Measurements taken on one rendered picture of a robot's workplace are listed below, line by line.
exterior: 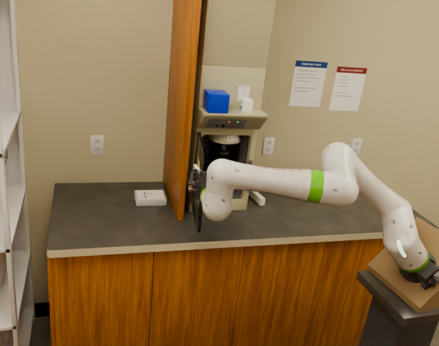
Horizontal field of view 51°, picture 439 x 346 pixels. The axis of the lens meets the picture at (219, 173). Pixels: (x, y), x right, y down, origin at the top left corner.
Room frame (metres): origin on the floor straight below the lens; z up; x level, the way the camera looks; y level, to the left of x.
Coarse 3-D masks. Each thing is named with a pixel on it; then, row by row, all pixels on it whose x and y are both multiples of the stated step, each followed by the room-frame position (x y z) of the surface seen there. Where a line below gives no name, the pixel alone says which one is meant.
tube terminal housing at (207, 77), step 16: (208, 80) 2.16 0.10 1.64; (224, 80) 2.18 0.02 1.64; (240, 80) 2.21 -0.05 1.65; (256, 80) 2.23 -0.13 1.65; (256, 96) 2.23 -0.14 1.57; (192, 128) 2.22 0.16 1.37; (208, 128) 2.16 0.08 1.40; (192, 144) 2.20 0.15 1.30; (192, 160) 2.17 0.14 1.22; (240, 208) 2.23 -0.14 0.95
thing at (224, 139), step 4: (208, 136) 2.28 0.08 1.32; (212, 136) 2.25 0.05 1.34; (216, 136) 2.23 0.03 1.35; (220, 136) 2.22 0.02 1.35; (224, 136) 2.22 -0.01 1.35; (228, 136) 2.22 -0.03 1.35; (232, 136) 2.23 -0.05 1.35; (236, 136) 2.25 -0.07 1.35; (212, 140) 2.23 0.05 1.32; (216, 140) 2.22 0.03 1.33; (220, 140) 2.21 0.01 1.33; (224, 140) 2.21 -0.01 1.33; (228, 140) 2.22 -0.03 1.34; (232, 140) 2.23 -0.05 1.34; (236, 140) 2.24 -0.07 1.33; (240, 140) 2.29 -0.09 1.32
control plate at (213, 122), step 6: (210, 120) 2.08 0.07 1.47; (216, 120) 2.08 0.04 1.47; (222, 120) 2.09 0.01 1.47; (228, 120) 2.10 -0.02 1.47; (234, 120) 2.11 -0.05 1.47; (240, 120) 2.12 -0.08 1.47; (246, 120) 2.12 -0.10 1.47; (210, 126) 2.12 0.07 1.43; (228, 126) 2.15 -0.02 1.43; (234, 126) 2.16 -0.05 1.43; (240, 126) 2.16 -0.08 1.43
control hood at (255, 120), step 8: (200, 112) 2.10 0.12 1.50; (232, 112) 2.12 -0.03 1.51; (240, 112) 2.13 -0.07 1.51; (256, 112) 2.17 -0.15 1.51; (200, 120) 2.09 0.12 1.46; (248, 120) 2.13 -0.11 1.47; (256, 120) 2.14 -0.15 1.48; (264, 120) 2.15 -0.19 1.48; (224, 128) 2.16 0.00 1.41; (232, 128) 2.17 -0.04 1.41; (240, 128) 2.18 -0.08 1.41; (248, 128) 2.19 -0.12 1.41; (256, 128) 2.21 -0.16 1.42
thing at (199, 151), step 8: (200, 136) 2.06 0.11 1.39; (200, 144) 2.00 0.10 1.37; (200, 152) 1.97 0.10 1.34; (200, 160) 1.95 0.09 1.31; (200, 168) 1.92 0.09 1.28; (192, 200) 2.10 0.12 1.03; (200, 200) 1.83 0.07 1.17; (192, 208) 2.07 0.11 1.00; (200, 208) 1.83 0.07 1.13; (200, 216) 1.83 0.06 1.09
